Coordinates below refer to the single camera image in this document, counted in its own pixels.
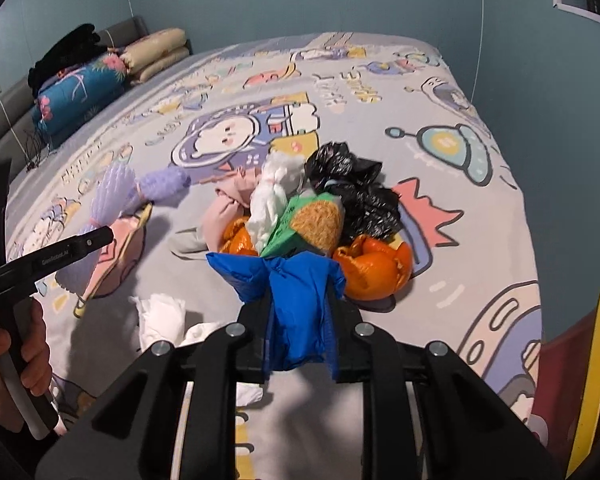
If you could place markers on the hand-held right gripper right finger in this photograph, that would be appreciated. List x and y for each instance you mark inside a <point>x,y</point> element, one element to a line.
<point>352,347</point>

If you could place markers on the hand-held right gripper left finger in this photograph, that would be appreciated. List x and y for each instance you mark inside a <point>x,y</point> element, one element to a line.
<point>250,340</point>

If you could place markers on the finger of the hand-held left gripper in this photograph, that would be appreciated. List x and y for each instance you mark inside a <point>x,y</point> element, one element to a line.
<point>96,241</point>

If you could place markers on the blue plastic bag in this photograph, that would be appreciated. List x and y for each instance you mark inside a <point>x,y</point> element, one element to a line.
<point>295,305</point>

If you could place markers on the large white tissue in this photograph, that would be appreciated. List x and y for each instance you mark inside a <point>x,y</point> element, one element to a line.
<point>160,320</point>

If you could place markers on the black plastic bag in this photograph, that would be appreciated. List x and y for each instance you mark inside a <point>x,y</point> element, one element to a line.
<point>365,195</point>

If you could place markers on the person's left hand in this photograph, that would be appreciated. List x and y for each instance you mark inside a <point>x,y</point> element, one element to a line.
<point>36,355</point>

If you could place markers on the flat white tissue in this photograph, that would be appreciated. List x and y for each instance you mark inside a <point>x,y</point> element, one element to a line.
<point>200,332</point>

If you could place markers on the purple foam fruit net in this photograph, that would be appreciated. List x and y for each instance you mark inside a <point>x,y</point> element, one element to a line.
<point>112,192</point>
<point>165,186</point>

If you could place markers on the large orange peel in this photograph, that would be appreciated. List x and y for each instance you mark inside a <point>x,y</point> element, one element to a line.
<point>375,270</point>

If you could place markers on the small orange peel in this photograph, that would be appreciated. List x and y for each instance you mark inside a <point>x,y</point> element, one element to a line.
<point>237,240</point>

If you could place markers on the green snack packet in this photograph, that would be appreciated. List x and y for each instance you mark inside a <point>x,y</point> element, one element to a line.
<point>280,235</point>

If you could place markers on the pink cloth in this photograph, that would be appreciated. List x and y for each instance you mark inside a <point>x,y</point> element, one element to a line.
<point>227,200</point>

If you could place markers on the crumpled white tissue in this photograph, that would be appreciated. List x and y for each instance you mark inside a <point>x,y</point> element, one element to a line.
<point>272,195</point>

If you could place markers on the blue floral pillow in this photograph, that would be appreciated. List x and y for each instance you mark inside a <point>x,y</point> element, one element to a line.
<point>75,95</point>

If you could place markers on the grey padded headboard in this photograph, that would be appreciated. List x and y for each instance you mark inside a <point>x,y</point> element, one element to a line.
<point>10,110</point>

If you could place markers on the black cloth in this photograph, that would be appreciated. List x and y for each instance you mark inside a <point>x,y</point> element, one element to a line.
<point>65,52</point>

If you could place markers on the beige folded quilt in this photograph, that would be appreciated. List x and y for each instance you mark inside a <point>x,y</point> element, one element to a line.
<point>155,52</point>

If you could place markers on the printed cartoon bedsheet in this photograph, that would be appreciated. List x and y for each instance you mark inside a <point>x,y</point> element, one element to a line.
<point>360,110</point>

